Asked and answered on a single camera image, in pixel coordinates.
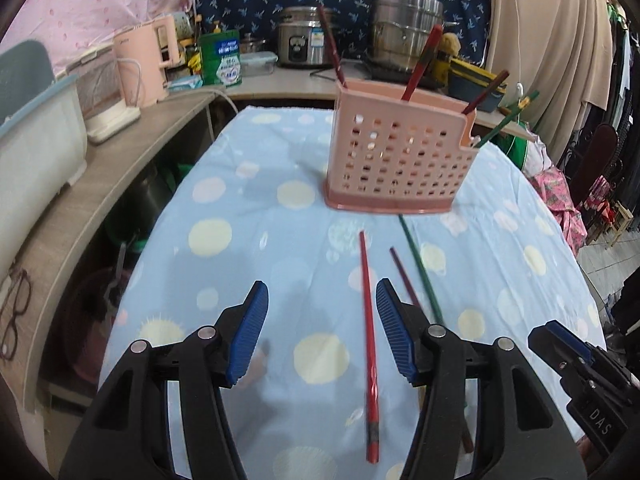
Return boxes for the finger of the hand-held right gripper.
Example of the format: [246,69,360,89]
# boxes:
[527,320,597,378]

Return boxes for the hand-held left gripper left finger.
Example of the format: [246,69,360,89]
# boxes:
[60,281,269,480]

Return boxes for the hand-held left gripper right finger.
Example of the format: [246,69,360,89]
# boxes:
[376,278,586,480]

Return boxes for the dark red chopstick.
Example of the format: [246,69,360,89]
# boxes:
[460,69,510,115]
[317,4,347,89]
[389,246,474,454]

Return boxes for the green chopstick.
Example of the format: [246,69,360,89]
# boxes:
[472,90,541,150]
[398,214,446,327]

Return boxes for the pink perforated utensil holder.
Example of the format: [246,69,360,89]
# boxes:
[323,79,480,216]

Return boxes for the blue printed tablecloth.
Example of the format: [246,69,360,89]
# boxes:
[99,104,609,480]

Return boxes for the pink floral cloth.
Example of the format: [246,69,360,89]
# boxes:
[529,164,589,257]

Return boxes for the dark wooden chair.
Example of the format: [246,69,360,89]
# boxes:
[575,122,621,206]

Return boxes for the wooden corner shelf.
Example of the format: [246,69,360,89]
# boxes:
[5,59,540,412]

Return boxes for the dark framed eyeglasses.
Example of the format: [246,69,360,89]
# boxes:
[0,267,32,361]

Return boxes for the blue tissue pack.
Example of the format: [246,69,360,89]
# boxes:
[167,75,204,93]

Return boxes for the blue yellow lunch box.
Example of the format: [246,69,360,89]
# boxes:
[446,57,509,112]

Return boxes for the clear glass food container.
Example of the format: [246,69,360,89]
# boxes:
[239,50,279,77]

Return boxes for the white dish bin teal lid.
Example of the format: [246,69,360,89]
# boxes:
[0,39,89,282]

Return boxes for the green product box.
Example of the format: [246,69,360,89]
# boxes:
[198,30,245,87]

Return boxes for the white glass electric cooker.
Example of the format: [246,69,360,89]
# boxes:
[64,42,142,145]

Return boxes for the pink electric kettle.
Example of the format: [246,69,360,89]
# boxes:
[112,14,184,109]

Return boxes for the silver rice cooker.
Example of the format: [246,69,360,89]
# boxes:
[276,6,347,69]

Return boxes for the beige curtain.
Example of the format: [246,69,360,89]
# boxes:
[446,0,617,162]

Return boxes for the stainless steel steamer pot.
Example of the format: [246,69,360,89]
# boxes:
[368,0,446,81]

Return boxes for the pink dotted cloth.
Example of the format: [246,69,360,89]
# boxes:
[14,0,212,77]

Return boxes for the white power cable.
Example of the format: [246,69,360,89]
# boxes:
[202,87,240,141]

